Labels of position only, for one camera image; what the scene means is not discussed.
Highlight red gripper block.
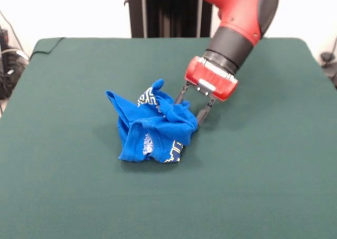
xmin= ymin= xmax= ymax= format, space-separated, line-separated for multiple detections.
xmin=173 ymin=55 xmax=240 ymax=126

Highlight blue printed t-shirt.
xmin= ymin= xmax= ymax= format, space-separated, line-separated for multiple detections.
xmin=105 ymin=78 xmax=199 ymax=164

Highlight dark green table cloth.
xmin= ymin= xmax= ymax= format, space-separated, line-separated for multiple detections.
xmin=0 ymin=37 xmax=337 ymax=239

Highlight small black box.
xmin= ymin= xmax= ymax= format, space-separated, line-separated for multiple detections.
xmin=0 ymin=28 xmax=10 ymax=50

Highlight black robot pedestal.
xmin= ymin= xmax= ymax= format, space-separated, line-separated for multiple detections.
xmin=123 ymin=0 xmax=219 ymax=38

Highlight black plug with cable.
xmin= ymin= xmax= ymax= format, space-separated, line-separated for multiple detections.
xmin=320 ymin=51 xmax=337 ymax=89

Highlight black cable bundle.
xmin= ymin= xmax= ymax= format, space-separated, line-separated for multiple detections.
xmin=0 ymin=48 xmax=29 ymax=100

